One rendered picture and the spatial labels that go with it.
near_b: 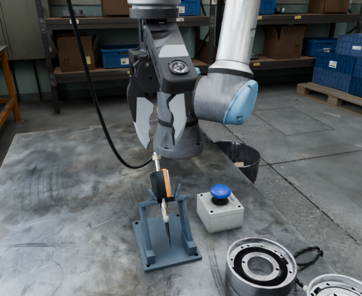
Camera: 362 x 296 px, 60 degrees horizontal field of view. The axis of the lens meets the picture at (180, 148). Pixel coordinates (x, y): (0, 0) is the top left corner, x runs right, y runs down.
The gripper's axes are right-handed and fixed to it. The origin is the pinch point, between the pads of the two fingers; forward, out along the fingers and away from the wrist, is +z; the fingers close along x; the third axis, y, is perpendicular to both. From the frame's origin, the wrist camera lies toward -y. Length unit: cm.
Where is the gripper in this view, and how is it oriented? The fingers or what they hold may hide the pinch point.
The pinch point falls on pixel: (161, 141)
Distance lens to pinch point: 51.8
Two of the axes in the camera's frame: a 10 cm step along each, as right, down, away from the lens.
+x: -9.6, 1.3, -2.5
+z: 0.0, 9.0, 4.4
